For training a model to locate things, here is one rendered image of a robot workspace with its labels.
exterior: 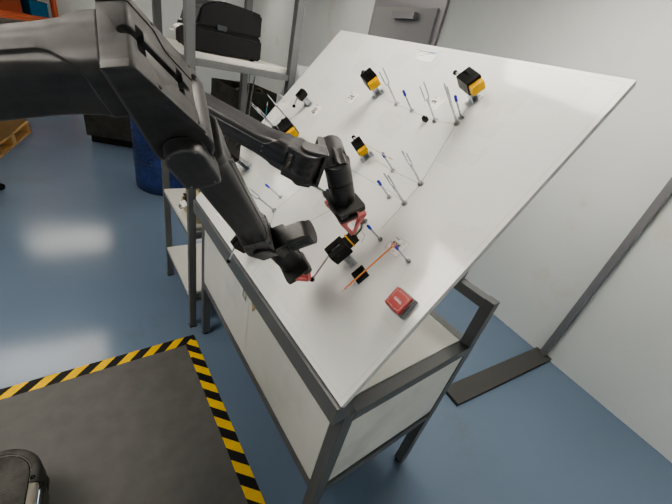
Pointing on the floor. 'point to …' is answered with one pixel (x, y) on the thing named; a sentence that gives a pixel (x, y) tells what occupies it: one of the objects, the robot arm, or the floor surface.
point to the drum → (148, 165)
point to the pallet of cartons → (12, 134)
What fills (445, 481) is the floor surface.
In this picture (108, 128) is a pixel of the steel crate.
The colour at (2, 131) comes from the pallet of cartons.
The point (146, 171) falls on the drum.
